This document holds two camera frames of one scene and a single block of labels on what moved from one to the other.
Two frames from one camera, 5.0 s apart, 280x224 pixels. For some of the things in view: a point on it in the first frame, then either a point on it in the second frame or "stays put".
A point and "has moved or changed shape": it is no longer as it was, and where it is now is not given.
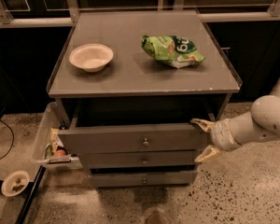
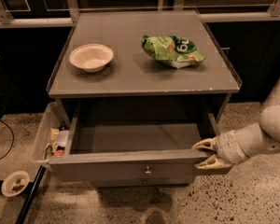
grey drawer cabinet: [127, 85] stays put
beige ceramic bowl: [91, 56] stays put
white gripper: [221, 135] to [226, 147]
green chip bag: [175, 50] stays put
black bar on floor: [33, 188] stays put
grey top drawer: [166, 137] has moved or changed shape
